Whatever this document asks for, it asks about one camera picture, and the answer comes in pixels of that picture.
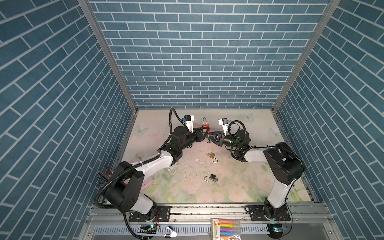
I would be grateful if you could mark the black padlock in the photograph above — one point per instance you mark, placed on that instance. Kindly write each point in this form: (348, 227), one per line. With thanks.
(212, 178)

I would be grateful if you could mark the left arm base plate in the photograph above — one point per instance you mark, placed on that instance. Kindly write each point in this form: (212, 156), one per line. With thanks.
(156, 214)

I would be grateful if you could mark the red padlock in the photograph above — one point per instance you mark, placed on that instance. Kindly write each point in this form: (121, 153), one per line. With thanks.
(205, 122)

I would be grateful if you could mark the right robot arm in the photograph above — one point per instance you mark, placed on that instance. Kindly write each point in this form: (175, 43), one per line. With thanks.
(285, 165)

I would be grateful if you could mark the large brass padlock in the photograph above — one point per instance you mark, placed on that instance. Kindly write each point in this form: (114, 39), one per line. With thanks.
(213, 157)

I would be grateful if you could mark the marker pack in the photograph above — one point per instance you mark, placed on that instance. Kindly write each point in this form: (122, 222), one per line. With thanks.
(225, 229)

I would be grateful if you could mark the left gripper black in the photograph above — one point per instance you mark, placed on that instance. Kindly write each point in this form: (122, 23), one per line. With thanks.
(198, 135)

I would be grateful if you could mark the pink pencil case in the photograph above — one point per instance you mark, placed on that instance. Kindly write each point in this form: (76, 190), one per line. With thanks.
(147, 183)

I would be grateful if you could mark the aluminium front rail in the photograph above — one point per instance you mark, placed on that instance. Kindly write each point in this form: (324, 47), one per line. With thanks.
(203, 213)

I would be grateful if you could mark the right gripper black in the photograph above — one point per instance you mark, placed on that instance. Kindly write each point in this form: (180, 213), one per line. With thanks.
(219, 139)

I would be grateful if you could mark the metal binder clip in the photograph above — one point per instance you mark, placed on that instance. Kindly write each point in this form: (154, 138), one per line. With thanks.
(170, 232)

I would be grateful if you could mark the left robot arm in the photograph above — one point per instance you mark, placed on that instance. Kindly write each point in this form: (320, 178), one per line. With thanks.
(123, 189)

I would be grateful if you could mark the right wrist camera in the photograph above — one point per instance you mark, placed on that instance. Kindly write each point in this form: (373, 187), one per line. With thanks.
(225, 125)

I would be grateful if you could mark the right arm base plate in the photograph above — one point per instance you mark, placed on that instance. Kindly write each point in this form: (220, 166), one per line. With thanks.
(258, 211)

